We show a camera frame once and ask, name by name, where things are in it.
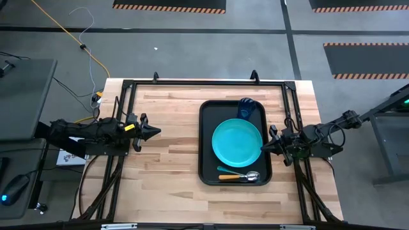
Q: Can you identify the small black desk object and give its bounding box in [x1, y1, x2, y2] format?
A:
[0, 59, 16, 79]

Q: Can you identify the teal round plate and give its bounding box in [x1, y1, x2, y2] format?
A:
[211, 118, 264, 169]

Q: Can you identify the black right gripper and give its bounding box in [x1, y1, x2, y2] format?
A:
[260, 125, 304, 167]

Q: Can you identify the black floor cable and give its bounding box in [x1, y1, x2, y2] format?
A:
[52, 76, 105, 116]

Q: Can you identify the black metal stand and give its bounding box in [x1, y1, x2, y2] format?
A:
[360, 83, 409, 187]

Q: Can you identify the white printed box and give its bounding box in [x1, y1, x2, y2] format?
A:
[56, 136, 88, 167]

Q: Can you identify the power plug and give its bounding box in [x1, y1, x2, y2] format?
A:
[91, 91, 104, 109]

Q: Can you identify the black metal table frame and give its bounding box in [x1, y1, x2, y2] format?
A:
[70, 77, 345, 230]

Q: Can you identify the iridescent blue metal fork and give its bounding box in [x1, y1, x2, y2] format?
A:
[217, 165, 247, 177]

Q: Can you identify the silver metal bracket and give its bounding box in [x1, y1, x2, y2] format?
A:
[100, 223, 139, 230]
[279, 224, 316, 230]

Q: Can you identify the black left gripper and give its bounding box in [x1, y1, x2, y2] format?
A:
[127, 113, 162, 153]

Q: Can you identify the blue faceted cup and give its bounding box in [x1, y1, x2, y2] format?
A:
[236, 96, 258, 122]

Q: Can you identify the black computer mouse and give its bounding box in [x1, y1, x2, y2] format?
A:
[0, 173, 31, 206]

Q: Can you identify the dark grey desk top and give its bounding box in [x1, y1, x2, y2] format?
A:
[0, 138, 48, 220]

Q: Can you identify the black rectangular tray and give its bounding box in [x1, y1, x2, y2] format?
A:
[197, 99, 274, 187]

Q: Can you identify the yellow cable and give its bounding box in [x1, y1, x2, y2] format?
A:
[29, 0, 111, 125]

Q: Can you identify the thin white cable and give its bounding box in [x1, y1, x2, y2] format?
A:
[68, 6, 97, 98]

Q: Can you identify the wooden-handled metal spoon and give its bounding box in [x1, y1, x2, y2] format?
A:
[218, 171, 261, 184]

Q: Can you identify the black hazard-striped floor mat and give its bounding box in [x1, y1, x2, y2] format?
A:
[323, 42, 409, 81]
[112, 0, 227, 15]
[308, 0, 409, 13]

